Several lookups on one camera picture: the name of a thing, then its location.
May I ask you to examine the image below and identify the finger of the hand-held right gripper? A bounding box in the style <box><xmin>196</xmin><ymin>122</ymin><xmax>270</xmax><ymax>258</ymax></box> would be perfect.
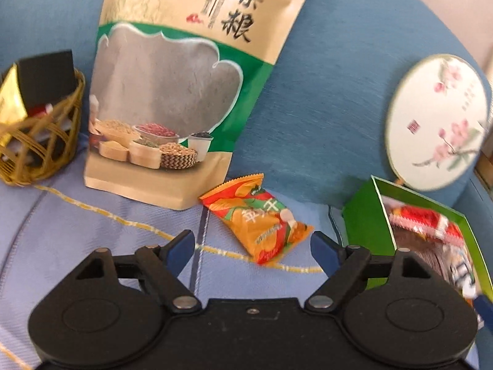
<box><xmin>473</xmin><ymin>294</ymin><xmax>493</xmax><ymax>319</ymax></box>

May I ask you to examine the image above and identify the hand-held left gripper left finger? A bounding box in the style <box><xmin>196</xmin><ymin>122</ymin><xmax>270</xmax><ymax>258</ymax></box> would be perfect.
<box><xmin>73</xmin><ymin>229</ymin><xmax>203</xmax><ymax>314</ymax></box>

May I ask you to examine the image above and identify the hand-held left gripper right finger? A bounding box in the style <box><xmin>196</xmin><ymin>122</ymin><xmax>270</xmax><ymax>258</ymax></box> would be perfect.
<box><xmin>304</xmin><ymin>231</ymin><xmax>434</xmax><ymax>314</ymax></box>

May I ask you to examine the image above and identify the green cardboard box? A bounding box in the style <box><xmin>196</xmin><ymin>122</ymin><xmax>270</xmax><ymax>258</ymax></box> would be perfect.
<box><xmin>342</xmin><ymin>175</ymin><xmax>493</xmax><ymax>305</ymax></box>

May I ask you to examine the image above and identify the pile of mixed snacks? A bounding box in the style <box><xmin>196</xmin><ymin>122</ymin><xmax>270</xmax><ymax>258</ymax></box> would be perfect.
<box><xmin>388</xmin><ymin>200</ymin><xmax>482</xmax><ymax>301</ymax></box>

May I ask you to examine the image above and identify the orange snack packet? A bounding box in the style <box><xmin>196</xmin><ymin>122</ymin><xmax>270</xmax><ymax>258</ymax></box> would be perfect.
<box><xmin>198</xmin><ymin>173</ymin><xmax>314</xmax><ymax>266</ymax></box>

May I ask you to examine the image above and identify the light blue striped blanket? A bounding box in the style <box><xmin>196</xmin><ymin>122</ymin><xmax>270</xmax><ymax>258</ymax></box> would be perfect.
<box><xmin>0</xmin><ymin>150</ymin><xmax>347</xmax><ymax>370</ymax></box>

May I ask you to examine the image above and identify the beige green grain pouch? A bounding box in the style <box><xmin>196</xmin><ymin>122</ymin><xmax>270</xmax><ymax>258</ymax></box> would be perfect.
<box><xmin>84</xmin><ymin>0</ymin><xmax>322</xmax><ymax>212</ymax></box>

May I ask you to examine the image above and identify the blue sofa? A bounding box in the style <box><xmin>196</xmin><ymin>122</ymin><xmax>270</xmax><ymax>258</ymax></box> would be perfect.
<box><xmin>0</xmin><ymin>0</ymin><xmax>493</xmax><ymax>317</ymax></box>

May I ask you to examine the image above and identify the woven wicker basket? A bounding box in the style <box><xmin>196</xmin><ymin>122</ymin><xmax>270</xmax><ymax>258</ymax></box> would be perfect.
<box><xmin>0</xmin><ymin>67</ymin><xmax>86</xmax><ymax>186</ymax></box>

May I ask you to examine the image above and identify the round floral fan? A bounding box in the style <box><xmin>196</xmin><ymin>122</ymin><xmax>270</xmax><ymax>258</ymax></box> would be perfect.
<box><xmin>384</xmin><ymin>54</ymin><xmax>491</xmax><ymax>192</ymax></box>

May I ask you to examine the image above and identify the black box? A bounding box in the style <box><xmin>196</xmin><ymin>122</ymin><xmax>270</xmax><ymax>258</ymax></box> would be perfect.
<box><xmin>17</xmin><ymin>49</ymin><xmax>77</xmax><ymax>105</ymax></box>

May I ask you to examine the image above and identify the gold foil packet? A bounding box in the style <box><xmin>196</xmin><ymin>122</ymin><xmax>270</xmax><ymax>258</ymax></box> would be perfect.
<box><xmin>0</xmin><ymin>64</ymin><xmax>27</xmax><ymax>124</ymax></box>

